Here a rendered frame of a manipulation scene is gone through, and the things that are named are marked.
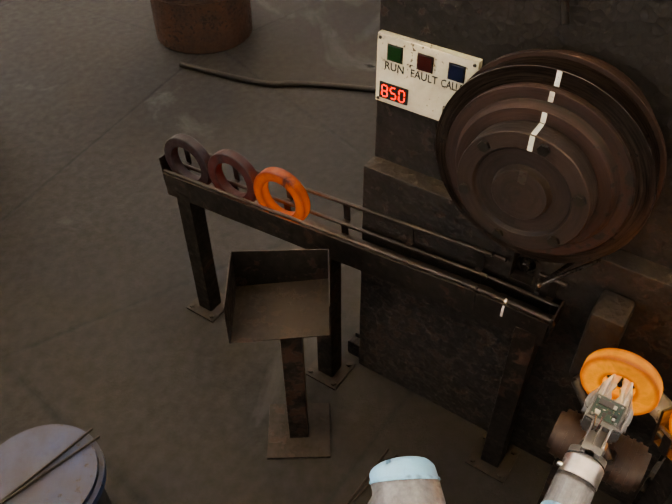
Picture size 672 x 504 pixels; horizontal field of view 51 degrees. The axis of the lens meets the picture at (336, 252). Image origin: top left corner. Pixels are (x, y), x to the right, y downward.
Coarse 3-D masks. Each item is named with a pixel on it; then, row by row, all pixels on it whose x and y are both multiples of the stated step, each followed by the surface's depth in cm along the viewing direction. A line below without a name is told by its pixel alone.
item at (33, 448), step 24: (24, 432) 181; (48, 432) 181; (72, 432) 181; (0, 456) 176; (24, 456) 176; (48, 456) 176; (72, 456) 176; (96, 456) 176; (0, 480) 171; (24, 480) 171; (48, 480) 171; (72, 480) 171; (96, 480) 172
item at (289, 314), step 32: (256, 256) 188; (288, 256) 188; (320, 256) 188; (256, 288) 194; (288, 288) 193; (320, 288) 192; (256, 320) 186; (288, 320) 185; (320, 320) 184; (288, 352) 196; (288, 384) 207; (288, 416) 218; (320, 416) 232; (288, 448) 224; (320, 448) 224
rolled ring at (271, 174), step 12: (276, 168) 200; (264, 180) 203; (276, 180) 199; (288, 180) 197; (264, 192) 208; (300, 192) 198; (264, 204) 210; (276, 204) 211; (300, 204) 200; (300, 216) 203
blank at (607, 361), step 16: (608, 352) 140; (624, 352) 139; (592, 368) 143; (608, 368) 141; (624, 368) 138; (640, 368) 136; (592, 384) 146; (640, 384) 138; (656, 384) 137; (640, 400) 141; (656, 400) 138
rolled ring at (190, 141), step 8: (176, 136) 218; (184, 136) 217; (168, 144) 221; (176, 144) 218; (184, 144) 216; (192, 144) 215; (200, 144) 216; (168, 152) 223; (176, 152) 225; (192, 152) 216; (200, 152) 215; (168, 160) 226; (176, 160) 226; (200, 160) 216; (208, 160) 217; (176, 168) 226; (184, 168) 228; (200, 168) 219; (192, 176) 227; (200, 176) 226; (208, 176) 219; (208, 184) 223
